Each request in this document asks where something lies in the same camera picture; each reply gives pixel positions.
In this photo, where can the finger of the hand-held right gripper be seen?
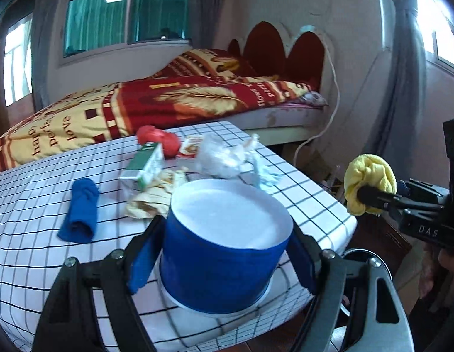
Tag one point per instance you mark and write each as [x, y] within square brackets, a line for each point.
[425, 190]
[384, 196]

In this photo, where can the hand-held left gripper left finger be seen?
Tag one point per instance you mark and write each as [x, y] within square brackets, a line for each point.
[142, 264]

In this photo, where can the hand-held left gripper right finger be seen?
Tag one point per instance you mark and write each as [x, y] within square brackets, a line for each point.
[304, 260]

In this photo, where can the yellow cloth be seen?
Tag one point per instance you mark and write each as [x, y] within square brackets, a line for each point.
[370, 176]

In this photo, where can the blue paper bowl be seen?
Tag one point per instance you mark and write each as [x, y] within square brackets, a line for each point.
[219, 260]

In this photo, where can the green milk carton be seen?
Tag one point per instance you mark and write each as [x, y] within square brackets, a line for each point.
[148, 165]

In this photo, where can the person's right hand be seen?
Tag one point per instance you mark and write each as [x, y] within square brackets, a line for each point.
[450, 267]

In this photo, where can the crumpled yellow wrapper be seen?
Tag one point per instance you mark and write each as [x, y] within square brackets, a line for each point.
[153, 194]

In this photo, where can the blue rolled cloth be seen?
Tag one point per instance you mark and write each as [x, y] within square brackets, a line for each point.
[80, 209]

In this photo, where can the checked white tablecloth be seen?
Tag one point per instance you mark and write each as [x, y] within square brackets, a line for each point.
[36, 256]

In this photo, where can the grey curtain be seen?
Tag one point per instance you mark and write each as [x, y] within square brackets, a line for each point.
[43, 44]
[196, 7]
[410, 80]

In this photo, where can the red and white carton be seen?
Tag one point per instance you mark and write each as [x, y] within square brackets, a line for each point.
[188, 150]

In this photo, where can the white bed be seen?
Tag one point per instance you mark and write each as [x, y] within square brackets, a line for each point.
[282, 121]

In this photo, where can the red foam fruit net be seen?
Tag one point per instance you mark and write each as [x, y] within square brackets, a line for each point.
[157, 137]

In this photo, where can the red and yellow printed blanket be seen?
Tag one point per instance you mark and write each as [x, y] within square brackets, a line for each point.
[139, 106]

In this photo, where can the bright window with grey curtain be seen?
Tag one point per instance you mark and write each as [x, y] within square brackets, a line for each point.
[443, 33]

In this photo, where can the red heart-shaped headboard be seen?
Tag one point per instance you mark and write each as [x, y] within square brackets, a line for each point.
[285, 51]

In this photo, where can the small side window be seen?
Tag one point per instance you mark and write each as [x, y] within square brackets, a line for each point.
[18, 62]

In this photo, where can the large green-tinted window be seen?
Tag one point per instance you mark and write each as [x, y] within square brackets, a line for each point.
[120, 11]

